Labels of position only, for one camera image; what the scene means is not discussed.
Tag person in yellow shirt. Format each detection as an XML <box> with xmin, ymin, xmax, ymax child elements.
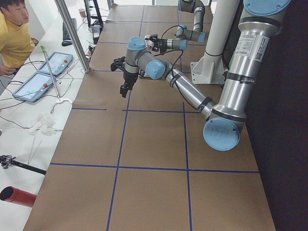
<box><xmin>0</xmin><ymin>0</ymin><xmax>35</xmax><ymax>76</ymax></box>

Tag crumpled white tissue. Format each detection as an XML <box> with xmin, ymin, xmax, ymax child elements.
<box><xmin>29</xmin><ymin>114</ymin><xmax>56</xmax><ymax>136</ymax></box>

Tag black computer mouse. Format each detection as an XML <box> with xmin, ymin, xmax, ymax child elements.
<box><xmin>61</xmin><ymin>40</ymin><xmax>72</xmax><ymax>47</ymax></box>

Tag black power adapter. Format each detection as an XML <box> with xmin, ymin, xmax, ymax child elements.
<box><xmin>91</xmin><ymin>25</ymin><xmax>101</xmax><ymax>44</ymax></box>

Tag upper teach pendant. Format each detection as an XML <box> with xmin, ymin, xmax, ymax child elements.
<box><xmin>48</xmin><ymin>51</ymin><xmax>73</xmax><ymax>77</ymax></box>

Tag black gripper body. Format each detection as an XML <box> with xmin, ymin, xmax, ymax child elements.
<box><xmin>154</xmin><ymin>38</ymin><xmax>167</xmax><ymax>51</ymax></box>
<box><xmin>122</xmin><ymin>70</ymin><xmax>139</xmax><ymax>90</ymax></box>

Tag lower teach pendant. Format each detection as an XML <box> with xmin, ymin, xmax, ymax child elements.
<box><xmin>13</xmin><ymin>72</ymin><xmax>53</xmax><ymax>103</ymax></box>

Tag grabber stick green handle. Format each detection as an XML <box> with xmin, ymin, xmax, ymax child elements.
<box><xmin>40</xmin><ymin>45</ymin><xmax>73</xmax><ymax>114</ymax></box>

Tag black keyboard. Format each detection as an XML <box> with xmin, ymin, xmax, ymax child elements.
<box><xmin>63</xmin><ymin>18</ymin><xmax>77</xmax><ymax>40</ymax></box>

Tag clear glass sauce bottle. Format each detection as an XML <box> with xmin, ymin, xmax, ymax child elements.
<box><xmin>145</xmin><ymin>40</ymin><xmax>154</xmax><ymax>51</ymax></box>

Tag teach pendant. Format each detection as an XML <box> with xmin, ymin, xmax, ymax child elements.
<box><xmin>48</xmin><ymin>51</ymin><xmax>73</xmax><ymax>77</ymax></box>
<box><xmin>13</xmin><ymin>72</ymin><xmax>53</xmax><ymax>103</ymax></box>

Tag white plastic tweezers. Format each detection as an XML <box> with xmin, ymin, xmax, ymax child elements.
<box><xmin>27</xmin><ymin>137</ymin><xmax>42</xmax><ymax>164</ymax></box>

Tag aluminium frame post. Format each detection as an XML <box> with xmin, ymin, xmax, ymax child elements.
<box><xmin>55</xmin><ymin>0</ymin><xmax>90</xmax><ymax>73</ymax></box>

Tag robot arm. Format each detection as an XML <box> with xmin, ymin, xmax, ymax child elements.
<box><xmin>111</xmin><ymin>0</ymin><xmax>289</xmax><ymax>151</ymax></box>
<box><xmin>144</xmin><ymin>0</ymin><xmax>205</xmax><ymax>53</ymax></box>

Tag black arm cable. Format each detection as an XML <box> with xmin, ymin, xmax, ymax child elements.
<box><xmin>151</xmin><ymin>49</ymin><xmax>184</xmax><ymax>73</ymax></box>
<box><xmin>159</xmin><ymin>25</ymin><xmax>186</xmax><ymax>52</ymax></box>

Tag red cylinder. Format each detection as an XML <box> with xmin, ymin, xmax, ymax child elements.
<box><xmin>0</xmin><ymin>186</ymin><xmax>37</xmax><ymax>207</ymax></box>

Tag black camera tripod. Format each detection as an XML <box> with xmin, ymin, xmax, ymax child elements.
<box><xmin>0</xmin><ymin>155</ymin><xmax>47</xmax><ymax>175</ymax></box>

